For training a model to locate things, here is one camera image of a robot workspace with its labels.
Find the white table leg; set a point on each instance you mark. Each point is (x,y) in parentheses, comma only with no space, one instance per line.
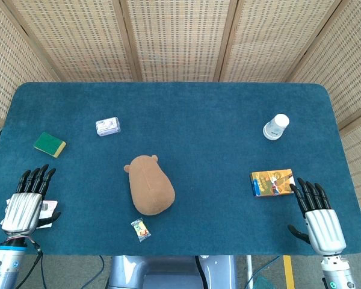
(249,268)

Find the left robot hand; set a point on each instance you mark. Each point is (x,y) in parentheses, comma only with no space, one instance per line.
(21,210)

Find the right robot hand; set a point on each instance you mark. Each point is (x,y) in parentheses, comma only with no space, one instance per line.
(325,225)

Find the teal cloth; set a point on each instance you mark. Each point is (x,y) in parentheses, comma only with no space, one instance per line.
(263,283)

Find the orange blue box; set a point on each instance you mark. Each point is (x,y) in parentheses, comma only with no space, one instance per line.
(272,182)

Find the green yellow sponge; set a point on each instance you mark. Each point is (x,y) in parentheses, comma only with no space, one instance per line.
(49,144)

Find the grey robot torso base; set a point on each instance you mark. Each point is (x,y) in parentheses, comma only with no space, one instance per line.
(171,272)

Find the woven bamboo folding screen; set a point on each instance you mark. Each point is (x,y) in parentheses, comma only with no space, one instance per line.
(180,39)

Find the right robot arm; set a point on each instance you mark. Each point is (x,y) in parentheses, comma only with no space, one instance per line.
(338,272)

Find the blue table mat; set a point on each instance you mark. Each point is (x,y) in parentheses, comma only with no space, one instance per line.
(180,126)

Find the brown plush toy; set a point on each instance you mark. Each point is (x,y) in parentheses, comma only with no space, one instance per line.
(150,186)

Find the small snack packet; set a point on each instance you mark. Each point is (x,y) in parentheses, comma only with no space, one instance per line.
(140,230)

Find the white paper packet with barcode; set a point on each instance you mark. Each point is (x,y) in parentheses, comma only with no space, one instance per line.
(48,209)

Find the white tissue pack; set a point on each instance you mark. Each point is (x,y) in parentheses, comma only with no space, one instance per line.
(108,126)

